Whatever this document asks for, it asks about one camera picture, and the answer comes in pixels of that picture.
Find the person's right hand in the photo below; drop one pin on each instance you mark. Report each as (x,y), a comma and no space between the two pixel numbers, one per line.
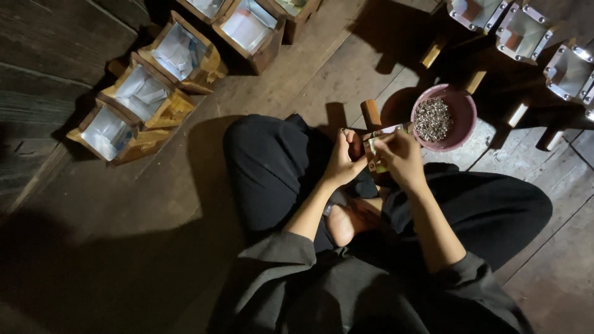
(403,160)

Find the person's left hand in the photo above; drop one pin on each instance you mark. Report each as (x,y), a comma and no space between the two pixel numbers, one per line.
(341,164)

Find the person's left fingers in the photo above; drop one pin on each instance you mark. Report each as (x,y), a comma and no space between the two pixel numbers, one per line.
(353,144)

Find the person's right fingers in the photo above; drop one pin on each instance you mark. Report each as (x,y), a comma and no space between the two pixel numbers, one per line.
(387,143)

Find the small wooden box with leg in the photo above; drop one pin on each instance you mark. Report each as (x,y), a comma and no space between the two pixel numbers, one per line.
(371,117)

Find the heap of metal tacks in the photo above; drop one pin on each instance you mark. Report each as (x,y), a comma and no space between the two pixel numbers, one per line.
(432,119)

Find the pink plastic bowl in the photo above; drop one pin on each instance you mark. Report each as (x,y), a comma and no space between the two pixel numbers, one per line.
(464,116)

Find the person's bare foot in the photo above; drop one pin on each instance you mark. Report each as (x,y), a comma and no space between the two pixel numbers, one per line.
(341,225)

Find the person's black trousers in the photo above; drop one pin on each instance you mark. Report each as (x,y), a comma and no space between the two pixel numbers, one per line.
(269,171)

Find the person's grey shirt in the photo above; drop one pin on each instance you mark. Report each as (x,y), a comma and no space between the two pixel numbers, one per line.
(352,297)

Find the wooden box with studded metal rim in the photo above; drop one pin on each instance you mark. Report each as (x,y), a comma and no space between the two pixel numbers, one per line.
(522,32)
(550,139)
(475,11)
(568,69)

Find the row of paper-lined wooden boxes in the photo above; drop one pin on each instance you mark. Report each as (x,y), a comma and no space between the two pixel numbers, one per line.
(141,92)

